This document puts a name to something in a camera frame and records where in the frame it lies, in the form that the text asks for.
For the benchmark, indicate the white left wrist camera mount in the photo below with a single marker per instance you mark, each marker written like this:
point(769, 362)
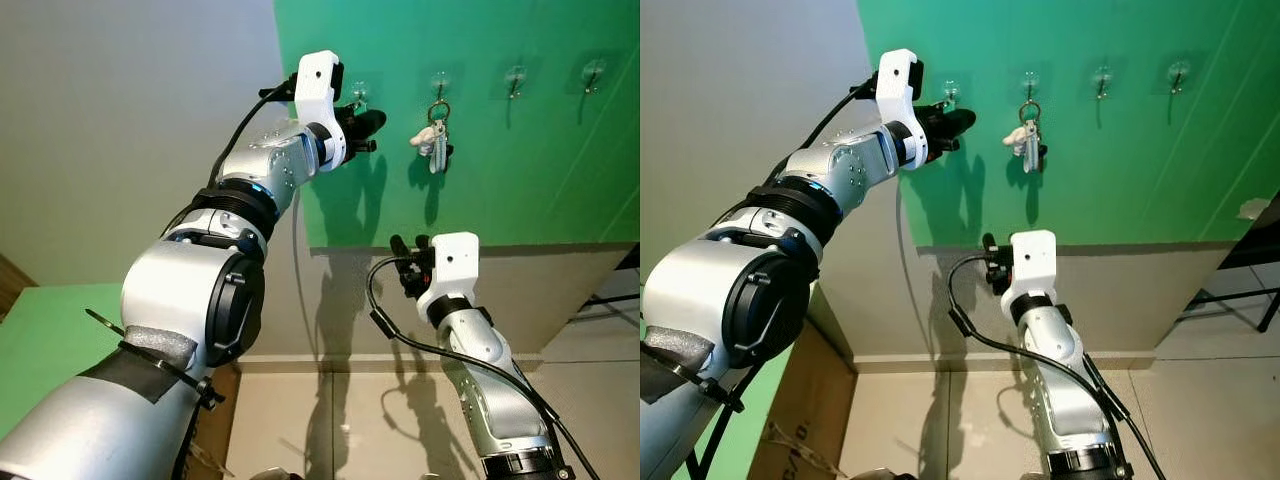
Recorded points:
point(315, 85)
point(893, 85)

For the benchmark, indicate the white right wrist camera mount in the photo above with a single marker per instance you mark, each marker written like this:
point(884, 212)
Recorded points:
point(1035, 258)
point(455, 260)

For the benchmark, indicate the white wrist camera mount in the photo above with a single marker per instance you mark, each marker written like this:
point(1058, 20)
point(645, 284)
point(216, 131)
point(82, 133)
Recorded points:
point(1035, 258)
point(893, 85)
point(315, 85)
point(455, 260)

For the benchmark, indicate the black folding chair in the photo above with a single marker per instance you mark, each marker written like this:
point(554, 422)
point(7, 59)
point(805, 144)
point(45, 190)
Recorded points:
point(1255, 250)
point(625, 262)

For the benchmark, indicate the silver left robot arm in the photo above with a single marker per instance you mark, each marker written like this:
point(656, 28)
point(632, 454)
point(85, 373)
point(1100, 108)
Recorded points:
point(180, 300)
point(720, 300)

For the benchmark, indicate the clear wall hook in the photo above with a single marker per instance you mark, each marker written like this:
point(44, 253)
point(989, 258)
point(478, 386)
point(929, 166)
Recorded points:
point(515, 78)
point(593, 72)
point(951, 84)
point(362, 85)
point(440, 80)
point(1178, 72)
point(1029, 80)
point(1101, 78)

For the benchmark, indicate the white tape piece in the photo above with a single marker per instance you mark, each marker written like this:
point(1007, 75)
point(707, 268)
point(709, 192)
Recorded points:
point(1254, 208)

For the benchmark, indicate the green wall sheet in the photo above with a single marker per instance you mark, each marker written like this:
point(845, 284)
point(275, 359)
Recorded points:
point(1130, 180)
point(520, 180)

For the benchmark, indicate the key bunch with white figure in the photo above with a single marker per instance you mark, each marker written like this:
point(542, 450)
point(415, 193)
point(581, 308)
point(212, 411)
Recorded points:
point(1030, 145)
point(437, 145)

